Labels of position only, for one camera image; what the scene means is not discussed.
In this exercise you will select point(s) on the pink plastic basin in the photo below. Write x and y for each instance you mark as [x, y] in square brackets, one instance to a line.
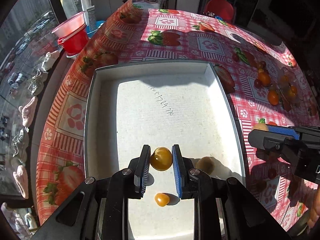
[70, 25]

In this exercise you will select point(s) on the dark red cherry tomato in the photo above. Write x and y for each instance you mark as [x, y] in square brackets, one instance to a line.
[257, 84]

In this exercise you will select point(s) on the large yellow cherry tomato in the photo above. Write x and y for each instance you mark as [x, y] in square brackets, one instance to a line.
[161, 159]

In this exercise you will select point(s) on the small yellow cherry tomato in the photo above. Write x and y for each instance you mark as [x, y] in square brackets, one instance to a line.
[162, 199]

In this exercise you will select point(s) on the orange mandarin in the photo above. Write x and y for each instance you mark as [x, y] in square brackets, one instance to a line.
[264, 78]
[273, 97]

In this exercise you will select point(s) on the white shallow tray box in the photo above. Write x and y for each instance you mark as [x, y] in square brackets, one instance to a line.
[160, 104]

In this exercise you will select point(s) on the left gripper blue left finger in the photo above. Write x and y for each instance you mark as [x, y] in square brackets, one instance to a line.
[141, 174]

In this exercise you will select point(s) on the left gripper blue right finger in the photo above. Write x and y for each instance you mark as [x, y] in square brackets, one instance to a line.
[181, 167]

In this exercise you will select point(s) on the tan round longan fruit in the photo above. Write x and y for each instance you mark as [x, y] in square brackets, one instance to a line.
[206, 164]

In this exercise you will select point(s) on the red plastic bucket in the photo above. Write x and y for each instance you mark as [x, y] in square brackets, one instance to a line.
[75, 42]

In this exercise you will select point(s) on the red plastic chair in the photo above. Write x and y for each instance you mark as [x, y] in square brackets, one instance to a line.
[220, 8]

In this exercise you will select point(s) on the red checkered strawberry tablecloth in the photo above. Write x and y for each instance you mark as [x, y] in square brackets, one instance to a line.
[133, 35]

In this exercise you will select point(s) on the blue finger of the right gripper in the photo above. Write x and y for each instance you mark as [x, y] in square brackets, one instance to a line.
[265, 140]
[283, 130]

